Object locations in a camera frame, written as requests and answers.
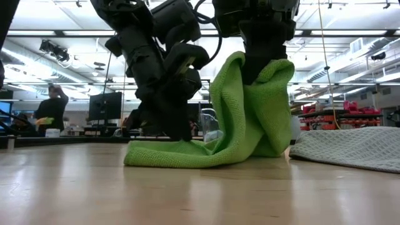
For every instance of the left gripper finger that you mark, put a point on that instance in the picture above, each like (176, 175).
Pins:
(170, 122)

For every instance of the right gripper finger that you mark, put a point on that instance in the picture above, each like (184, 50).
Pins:
(262, 56)

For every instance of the green microfiber towel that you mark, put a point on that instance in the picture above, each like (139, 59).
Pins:
(250, 118)

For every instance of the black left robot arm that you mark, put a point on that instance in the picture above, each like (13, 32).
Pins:
(125, 12)

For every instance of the grey waffle microfiber towel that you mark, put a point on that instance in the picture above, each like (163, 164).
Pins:
(343, 147)

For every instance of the clear plastic bin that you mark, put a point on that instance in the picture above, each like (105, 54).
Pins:
(207, 120)

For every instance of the black computer monitor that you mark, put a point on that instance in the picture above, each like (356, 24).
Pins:
(104, 104)

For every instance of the black overhead crossbar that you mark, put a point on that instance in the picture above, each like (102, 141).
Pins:
(78, 32)

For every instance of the white ceiling air vent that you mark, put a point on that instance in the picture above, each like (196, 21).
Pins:
(356, 46)

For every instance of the black ceiling track light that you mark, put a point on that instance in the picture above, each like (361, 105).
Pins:
(54, 50)

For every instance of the person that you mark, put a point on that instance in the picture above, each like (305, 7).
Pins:
(51, 107)
(22, 125)

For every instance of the red storage bins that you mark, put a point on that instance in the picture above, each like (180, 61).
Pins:
(353, 109)

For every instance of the white container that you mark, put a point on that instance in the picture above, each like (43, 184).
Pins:
(52, 132)

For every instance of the black ceiling dome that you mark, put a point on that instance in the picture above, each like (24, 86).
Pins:
(378, 56)

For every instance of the yellow green cloth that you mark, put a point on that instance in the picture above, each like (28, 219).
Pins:
(45, 121)

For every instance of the blue-lit computer screen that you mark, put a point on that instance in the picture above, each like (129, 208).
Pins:
(4, 107)

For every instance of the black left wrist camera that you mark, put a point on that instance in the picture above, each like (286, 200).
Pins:
(187, 56)

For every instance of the silver ventilation duct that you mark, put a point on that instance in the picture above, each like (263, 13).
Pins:
(359, 50)

